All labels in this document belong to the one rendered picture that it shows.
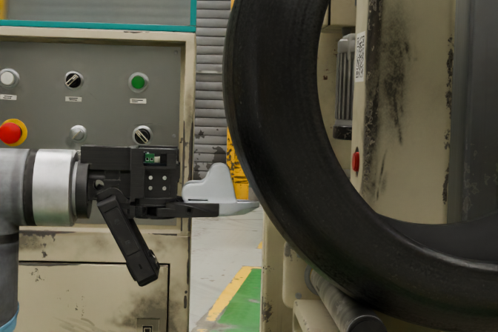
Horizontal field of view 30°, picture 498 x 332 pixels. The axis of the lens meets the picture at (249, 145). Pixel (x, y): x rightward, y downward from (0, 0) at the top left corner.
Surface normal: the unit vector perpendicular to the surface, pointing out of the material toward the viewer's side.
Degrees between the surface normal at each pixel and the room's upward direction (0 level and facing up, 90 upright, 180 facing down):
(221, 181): 90
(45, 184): 79
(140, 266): 92
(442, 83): 90
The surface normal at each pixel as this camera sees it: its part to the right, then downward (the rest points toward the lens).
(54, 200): 0.06, 0.24
